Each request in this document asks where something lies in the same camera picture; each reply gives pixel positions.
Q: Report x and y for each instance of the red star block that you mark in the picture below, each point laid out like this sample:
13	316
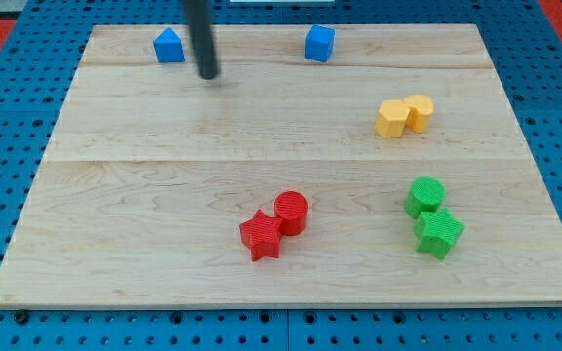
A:
261	235

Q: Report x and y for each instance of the blue triangular prism block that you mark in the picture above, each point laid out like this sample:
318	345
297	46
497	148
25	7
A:
168	47

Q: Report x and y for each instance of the yellow hexagon block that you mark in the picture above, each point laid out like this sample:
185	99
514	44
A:
391	119

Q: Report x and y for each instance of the blue cube block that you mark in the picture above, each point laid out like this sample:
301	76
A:
319	43

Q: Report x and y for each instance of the yellow heart block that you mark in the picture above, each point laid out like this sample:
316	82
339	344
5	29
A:
421	110

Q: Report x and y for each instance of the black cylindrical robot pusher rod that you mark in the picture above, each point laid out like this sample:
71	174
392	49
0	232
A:
199	24

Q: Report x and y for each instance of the green cylinder block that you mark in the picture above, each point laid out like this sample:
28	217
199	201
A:
426	194

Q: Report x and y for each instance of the red cylinder block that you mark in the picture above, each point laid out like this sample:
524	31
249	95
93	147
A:
292	208

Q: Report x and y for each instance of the green star block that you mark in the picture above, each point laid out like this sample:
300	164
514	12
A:
437	232

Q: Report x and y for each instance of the light wooden board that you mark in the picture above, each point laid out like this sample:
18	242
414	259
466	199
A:
149	171

